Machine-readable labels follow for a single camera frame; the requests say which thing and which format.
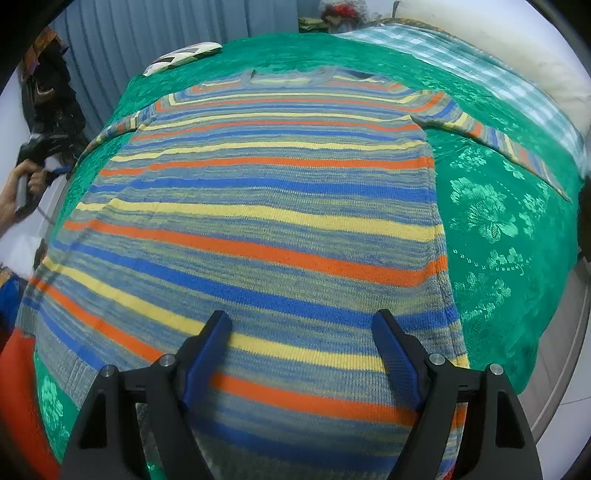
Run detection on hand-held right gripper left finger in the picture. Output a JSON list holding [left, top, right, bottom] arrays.
[[60, 310, 233, 480]]

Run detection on orange fluffy cloth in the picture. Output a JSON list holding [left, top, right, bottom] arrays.
[[0, 330, 61, 480]]

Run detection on grey-blue curtain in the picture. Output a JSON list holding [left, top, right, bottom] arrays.
[[60, 0, 301, 153]]

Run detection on striped knitted sweater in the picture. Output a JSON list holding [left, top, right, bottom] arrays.
[[16, 67, 573, 480]]

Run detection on folded green-yellow cloth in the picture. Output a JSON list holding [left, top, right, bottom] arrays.
[[298, 16, 331, 34]]

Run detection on patterned cushion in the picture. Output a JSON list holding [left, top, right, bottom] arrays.
[[142, 41, 223, 77]]

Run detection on brown patterned cloth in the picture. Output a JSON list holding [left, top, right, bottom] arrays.
[[369, 16, 444, 33]]

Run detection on cream pillow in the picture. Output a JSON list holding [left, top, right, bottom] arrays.
[[397, 0, 587, 134]]

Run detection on dark hanging clothes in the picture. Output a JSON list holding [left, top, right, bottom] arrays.
[[21, 28, 86, 139]]

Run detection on green checked bed sheet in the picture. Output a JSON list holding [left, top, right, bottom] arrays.
[[335, 25, 587, 171]]

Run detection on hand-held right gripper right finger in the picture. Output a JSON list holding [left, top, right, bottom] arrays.
[[372, 309, 543, 480]]

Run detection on green floral blanket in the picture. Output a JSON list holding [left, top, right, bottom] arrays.
[[34, 32, 585, 480]]

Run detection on blue cloth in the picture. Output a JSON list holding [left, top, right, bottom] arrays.
[[0, 265, 21, 324]]

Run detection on person's left hand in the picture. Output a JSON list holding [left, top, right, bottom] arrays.
[[0, 164, 47, 234]]

